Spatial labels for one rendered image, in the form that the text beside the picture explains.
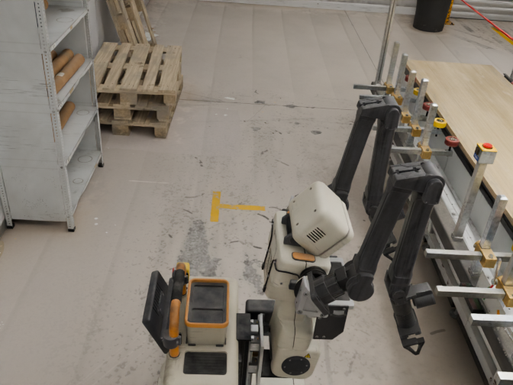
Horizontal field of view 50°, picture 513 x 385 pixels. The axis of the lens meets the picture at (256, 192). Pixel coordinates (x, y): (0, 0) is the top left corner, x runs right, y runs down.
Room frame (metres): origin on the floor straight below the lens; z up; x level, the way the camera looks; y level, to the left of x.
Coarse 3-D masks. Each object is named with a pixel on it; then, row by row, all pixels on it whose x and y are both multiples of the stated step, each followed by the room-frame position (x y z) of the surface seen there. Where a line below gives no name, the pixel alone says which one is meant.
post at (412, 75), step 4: (412, 72) 3.45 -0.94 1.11; (408, 76) 3.48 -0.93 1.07; (412, 76) 3.45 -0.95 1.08; (408, 80) 3.46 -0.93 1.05; (412, 80) 3.45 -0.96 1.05; (408, 84) 3.45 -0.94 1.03; (412, 84) 3.45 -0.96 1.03; (408, 88) 3.45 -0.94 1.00; (412, 88) 3.45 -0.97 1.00; (408, 92) 3.45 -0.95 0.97; (404, 96) 3.48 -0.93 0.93; (408, 96) 3.45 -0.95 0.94; (404, 100) 3.46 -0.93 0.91; (408, 100) 3.45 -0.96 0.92; (404, 104) 3.45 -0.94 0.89; (408, 104) 3.45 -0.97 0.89; (404, 108) 3.45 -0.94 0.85; (400, 120) 3.45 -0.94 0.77; (400, 124) 3.45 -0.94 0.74; (404, 124) 3.45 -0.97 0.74
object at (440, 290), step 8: (440, 288) 1.66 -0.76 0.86; (448, 288) 1.66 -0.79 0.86; (456, 288) 1.67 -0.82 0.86; (464, 288) 1.67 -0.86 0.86; (472, 288) 1.68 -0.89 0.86; (480, 288) 1.68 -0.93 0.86; (488, 288) 1.68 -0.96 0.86; (456, 296) 1.65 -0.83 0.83; (464, 296) 1.65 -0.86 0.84; (472, 296) 1.65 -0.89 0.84; (480, 296) 1.65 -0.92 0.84; (488, 296) 1.66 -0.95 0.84; (496, 296) 1.66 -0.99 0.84; (504, 296) 1.66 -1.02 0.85
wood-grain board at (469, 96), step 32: (416, 64) 4.23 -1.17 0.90; (448, 64) 4.29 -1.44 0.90; (480, 64) 4.36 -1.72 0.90; (448, 96) 3.61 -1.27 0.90; (480, 96) 3.66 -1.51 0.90; (512, 96) 3.71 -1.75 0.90; (448, 128) 3.12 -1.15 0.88; (480, 128) 3.12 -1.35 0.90; (512, 128) 3.16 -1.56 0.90; (512, 160) 2.73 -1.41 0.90; (512, 192) 2.38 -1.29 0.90; (512, 224) 2.13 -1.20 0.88
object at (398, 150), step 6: (396, 150) 2.90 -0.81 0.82; (402, 150) 2.90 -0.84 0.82; (408, 150) 2.90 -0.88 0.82; (414, 150) 2.91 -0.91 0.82; (420, 150) 2.91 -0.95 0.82; (432, 150) 2.91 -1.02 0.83; (438, 150) 2.92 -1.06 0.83; (444, 150) 2.92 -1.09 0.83; (450, 150) 2.93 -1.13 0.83; (450, 156) 2.92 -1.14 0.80
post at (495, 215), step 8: (496, 200) 1.97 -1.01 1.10; (504, 200) 1.95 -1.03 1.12; (496, 208) 1.95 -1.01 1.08; (504, 208) 1.95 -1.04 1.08; (496, 216) 1.95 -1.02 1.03; (488, 224) 1.97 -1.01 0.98; (496, 224) 1.95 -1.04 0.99; (488, 232) 1.95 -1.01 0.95; (480, 240) 1.98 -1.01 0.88; (488, 240) 1.95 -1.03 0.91; (488, 248) 1.95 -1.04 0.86; (472, 264) 1.98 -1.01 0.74; (480, 264) 1.95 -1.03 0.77; (480, 272) 1.95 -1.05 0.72
